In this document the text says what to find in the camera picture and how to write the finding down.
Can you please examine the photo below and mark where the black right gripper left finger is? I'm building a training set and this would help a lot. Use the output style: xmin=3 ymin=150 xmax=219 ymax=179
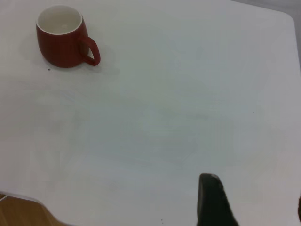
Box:
xmin=197 ymin=173 xmax=241 ymax=226

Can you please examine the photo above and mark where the red ceramic mug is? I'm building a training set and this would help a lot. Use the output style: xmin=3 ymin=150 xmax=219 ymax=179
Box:
xmin=35 ymin=5 xmax=101 ymax=69

